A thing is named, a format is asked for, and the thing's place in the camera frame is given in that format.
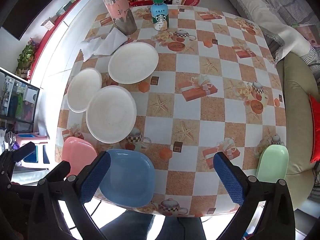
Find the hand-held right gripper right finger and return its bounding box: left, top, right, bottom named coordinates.
left=213, top=152, right=297, bottom=240

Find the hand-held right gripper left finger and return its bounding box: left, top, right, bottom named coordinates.
left=27, top=151, right=112, bottom=240

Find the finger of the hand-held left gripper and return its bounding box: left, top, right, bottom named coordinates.
left=48, top=161, right=72, bottom=181
left=10, top=141, right=37, bottom=163

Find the pink square plate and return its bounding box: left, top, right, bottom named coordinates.
left=61, top=136, right=98, bottom=178

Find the blue square plate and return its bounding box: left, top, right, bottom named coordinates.
left=99, top=149, right=155, bottom=208

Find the green square plate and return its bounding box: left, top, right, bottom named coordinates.
left=255, top=144, right=289, bottom=184

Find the white disposable bowl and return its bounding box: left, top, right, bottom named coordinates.
left=108, top=42, right=159, bottom=85
left=66, top=68, right=102, bottom=113
left=86, top=85, right=137, bottom=144

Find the pink plastic stool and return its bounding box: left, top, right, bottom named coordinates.
left=14, top=132, right=49, bottom=170

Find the glass fish tank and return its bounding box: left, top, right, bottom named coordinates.
left=0, top=67, right=41, bottom=130

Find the checked printed tablecloth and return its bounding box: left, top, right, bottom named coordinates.
left=54, top=4, right=288, bottom=218

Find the green potted plant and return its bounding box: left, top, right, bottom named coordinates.
left=15, top=39, right=38, bottom=77

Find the red cushion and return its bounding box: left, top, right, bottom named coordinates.
left=309, top=94, right=320, bottom=164

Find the beige sofa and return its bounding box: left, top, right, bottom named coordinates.
left=275, top=52, right=320, bottom=210

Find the small white box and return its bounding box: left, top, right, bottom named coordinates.
left=41, top=17, right=55, bottom=30

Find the white paper tissue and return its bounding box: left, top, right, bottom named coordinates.
left=80, top=27, right=130, bottom=62

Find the white cabinet with red top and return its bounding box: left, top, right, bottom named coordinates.
left=27, top=0, right=110, bottom=90

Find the teal box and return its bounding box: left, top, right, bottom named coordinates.
left=56, top=1, right=75, bottom=17

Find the black television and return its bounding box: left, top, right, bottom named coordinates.
left=0, top=0, right=80, bottom=40

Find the green-capped drink bottle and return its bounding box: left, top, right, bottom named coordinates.
left=150, top=0, right=170, bottom=32

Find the grey striped cloth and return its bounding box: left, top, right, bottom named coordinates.
left=260, top=0, right=320, bottom=73

